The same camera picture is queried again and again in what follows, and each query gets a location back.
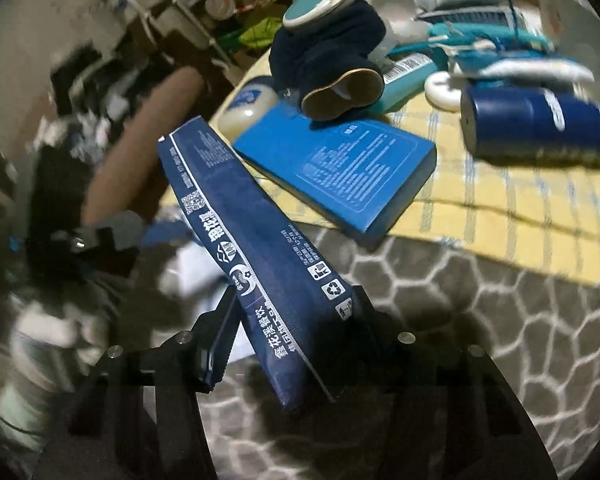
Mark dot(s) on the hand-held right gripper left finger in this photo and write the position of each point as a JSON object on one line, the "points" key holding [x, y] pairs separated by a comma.
{"points": [[220, 345]]}

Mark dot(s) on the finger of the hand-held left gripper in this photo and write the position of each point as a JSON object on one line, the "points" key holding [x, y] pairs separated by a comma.
{"points": [[117, 232]]}

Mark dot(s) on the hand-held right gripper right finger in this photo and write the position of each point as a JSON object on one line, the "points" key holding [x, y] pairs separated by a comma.
{"points": [[377, 342]]}

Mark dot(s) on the long navy printed packet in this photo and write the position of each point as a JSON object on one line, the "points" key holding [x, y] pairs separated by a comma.
{"points": [[260, 260]]}

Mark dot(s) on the grey cell-patterned blanket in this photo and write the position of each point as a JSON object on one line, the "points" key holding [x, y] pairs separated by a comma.
{"points": [[455, 320]]}

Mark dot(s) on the brown padded armrest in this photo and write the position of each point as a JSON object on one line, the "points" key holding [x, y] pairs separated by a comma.
{"points": [[140, 145]]}

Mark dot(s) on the pile of clothes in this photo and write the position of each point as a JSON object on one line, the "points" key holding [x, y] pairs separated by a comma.
{"points": [[95, 120]]}

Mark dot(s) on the blue rectangular box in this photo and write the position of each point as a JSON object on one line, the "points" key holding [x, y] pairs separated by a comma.
{"points": [[350, 170]]}

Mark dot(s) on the small jar with blue lid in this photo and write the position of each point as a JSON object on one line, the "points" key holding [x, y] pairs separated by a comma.
{"points": [[242, 110]]}

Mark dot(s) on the yellow checked cloth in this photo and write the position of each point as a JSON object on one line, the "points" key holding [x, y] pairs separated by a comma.
{"points": [[505, 220]]}

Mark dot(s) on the white pole rack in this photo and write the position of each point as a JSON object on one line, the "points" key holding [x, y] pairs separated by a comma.
{"points": [[196, 22]]}

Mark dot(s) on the green plastic bag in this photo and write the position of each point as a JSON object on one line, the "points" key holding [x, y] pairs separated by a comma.
{"points": [[260, 32]]}

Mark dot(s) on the round tin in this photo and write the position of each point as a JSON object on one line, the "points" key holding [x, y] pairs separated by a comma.
{"points": [[219, 6]]}

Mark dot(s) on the white round disc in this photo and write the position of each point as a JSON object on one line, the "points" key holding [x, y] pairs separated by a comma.
{"points": [[442, 90]]}

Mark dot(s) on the navy spray can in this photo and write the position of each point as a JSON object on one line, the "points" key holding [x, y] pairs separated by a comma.
{"points": [[530, 125]]}

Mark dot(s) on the navy ice bag teal cap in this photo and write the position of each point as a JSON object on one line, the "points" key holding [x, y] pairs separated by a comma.
{"points": [[325, 55]]}

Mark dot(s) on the white and teal tube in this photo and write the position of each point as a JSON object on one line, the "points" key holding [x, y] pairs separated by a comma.
{"points": [[520, 70]]}

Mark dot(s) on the white round cup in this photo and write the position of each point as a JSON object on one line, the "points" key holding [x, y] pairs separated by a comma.
{"points": [[405, 29]]}

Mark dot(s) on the teal toothbrush pack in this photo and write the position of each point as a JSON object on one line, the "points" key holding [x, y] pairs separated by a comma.
{"points": [[485, 36]]}

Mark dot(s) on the navy striped packet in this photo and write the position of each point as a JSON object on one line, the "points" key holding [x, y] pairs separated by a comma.
{"points": [[470, 16]]}

